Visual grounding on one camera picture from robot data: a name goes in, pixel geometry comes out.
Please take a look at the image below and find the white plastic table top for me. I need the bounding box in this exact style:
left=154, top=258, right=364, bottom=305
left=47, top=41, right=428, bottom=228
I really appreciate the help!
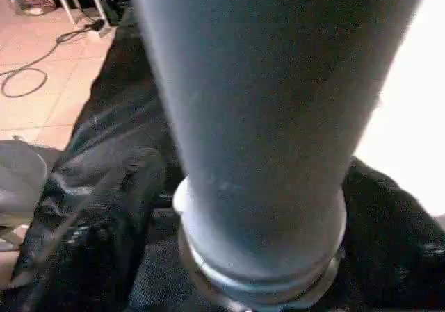
left=171, top=0, right=445, bottom=310

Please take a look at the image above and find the thin grey floor cable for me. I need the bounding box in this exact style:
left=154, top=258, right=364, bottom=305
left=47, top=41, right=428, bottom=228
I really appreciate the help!
left=0, top=19, right=106, bottom=99

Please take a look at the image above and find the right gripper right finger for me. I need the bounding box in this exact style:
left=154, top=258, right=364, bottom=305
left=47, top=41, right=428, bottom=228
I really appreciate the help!
left=338, top=155, right=445, bottom=312

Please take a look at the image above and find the black shiny mat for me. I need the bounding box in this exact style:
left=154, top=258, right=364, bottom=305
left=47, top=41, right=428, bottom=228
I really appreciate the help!
left=9, top=8, right=445, bottom=312

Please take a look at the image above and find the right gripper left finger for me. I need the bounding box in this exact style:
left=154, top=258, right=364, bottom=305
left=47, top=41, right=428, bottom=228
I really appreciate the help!
left=9, top=147, right=168, bottom=312

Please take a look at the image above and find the white plastic table leg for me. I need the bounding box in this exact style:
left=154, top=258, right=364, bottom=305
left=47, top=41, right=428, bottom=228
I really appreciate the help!
left=127, top=0, right=432, bottom=292

